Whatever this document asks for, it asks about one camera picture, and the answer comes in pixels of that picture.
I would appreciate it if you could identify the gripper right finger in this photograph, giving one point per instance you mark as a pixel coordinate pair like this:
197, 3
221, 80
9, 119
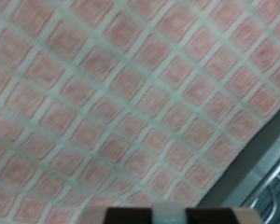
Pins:
214, 216

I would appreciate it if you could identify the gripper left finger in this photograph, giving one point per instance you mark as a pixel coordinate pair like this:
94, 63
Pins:
127, 216

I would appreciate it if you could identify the grey plastic crate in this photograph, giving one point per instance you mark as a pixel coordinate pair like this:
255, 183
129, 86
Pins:
255, 161

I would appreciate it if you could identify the pink checked towel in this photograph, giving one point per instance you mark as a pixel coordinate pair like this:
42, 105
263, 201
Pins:
115, 93

